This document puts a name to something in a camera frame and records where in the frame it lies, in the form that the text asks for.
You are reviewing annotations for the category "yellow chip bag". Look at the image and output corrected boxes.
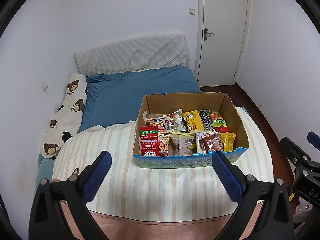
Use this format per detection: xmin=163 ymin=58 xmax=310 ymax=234
xmin=220 ymin=132 xmax=236 ymax=152

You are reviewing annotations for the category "red small snack bag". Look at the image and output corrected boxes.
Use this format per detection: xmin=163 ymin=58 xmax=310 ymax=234
xmin=214 ymin=126 xmax=231 ymax=133

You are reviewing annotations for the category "brown snack packet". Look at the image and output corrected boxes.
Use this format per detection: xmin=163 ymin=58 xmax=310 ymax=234
xmin=201 ymin=132 xmax=224 ymax=152

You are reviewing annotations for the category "red long snack packet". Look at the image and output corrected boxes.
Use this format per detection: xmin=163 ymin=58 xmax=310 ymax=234
xmin=139 ymin=126 xmax=159 ymax=157

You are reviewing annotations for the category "cream striped blanket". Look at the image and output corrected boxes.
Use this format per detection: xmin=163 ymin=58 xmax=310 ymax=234
xmin=51 ymin=106 xmax=275 ymax=223

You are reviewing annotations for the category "bear print white pillow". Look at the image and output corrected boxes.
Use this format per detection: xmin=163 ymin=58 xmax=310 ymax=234
xmin=40 ymin=73 xmax=87 ymax=159

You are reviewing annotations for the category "green fruit candy bag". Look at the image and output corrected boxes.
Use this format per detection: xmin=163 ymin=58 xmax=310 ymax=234
xmin=207 ymin=111 xmax=227 ymax=128

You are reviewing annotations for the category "black striped snack bag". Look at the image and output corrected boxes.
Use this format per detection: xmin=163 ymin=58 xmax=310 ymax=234
xmin=198 ymin=109 xmax=214 ymax=130

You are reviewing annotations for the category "large yellow snack bag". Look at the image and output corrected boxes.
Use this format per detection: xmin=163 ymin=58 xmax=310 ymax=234
xmin=182 ymin=110 xmax=204 ymax=132

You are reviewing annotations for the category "beige barcode snack packet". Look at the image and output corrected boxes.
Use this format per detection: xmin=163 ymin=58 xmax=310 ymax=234
xmin=170 ymin=132 xmax=196 ymax=156

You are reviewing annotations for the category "blue bed sheet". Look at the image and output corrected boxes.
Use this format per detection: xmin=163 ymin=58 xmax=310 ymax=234
xmin=79 ymin=65 xmax=201 ymax=132

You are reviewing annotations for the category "cardboard box blue outside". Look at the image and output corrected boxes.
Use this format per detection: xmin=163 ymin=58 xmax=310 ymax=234
xmin=133 ymin=93 xmax=248 ymax=168

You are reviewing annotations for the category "panda orange seed bag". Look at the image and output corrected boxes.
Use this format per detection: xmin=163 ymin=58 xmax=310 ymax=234
xmin=147 ymin=116 xmax=170 ymax=157

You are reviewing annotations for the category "cookie white packet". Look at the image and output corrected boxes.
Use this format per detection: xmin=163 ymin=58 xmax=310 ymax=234
xmin=162 ymin=108 xmax=187 ymax=132

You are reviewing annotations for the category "white portrait snack packet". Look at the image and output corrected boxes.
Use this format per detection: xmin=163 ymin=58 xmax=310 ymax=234
xmin=163 ymin=118 xmax=179 ymax=133

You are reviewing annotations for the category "white door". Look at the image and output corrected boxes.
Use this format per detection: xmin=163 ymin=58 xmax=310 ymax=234
xmin=194 ymin=0 xmax=251 ymax=87

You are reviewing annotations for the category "grey padded headboard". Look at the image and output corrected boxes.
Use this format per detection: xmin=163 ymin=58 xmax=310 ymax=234
xmin=74 ymin=33 xmax=190 ymax=76

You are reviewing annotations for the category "wall socket left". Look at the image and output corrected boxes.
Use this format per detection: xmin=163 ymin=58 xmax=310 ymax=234
xmin=41 ymin=81 xmax=48 ymax=92

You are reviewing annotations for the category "door handle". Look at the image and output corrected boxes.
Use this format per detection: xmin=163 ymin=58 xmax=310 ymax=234
xmin=203 ymin=28 xmax=214 ymax=41

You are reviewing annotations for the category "wall light switch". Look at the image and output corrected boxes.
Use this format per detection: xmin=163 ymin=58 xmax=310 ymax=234
xmin=189 ymin=8 xmax=196 ymax=15

